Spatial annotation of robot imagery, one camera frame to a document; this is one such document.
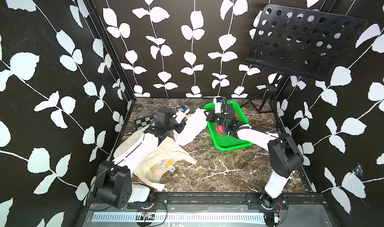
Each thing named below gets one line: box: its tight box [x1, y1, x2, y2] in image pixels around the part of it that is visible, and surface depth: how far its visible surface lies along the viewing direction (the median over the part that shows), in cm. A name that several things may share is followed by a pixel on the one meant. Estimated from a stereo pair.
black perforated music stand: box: [240, 0, 368, 134], surface depth 65 cm
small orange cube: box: [155, 169, 162, 176], surface depth 83 cm
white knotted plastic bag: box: [173, 107, 208, 146], surface depth 90 cm
